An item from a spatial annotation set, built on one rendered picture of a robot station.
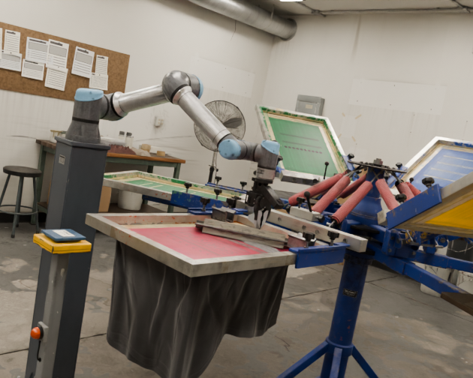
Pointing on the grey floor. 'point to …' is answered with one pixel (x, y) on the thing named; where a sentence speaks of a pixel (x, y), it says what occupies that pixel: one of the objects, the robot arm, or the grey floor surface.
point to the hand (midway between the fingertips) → (259, 228)
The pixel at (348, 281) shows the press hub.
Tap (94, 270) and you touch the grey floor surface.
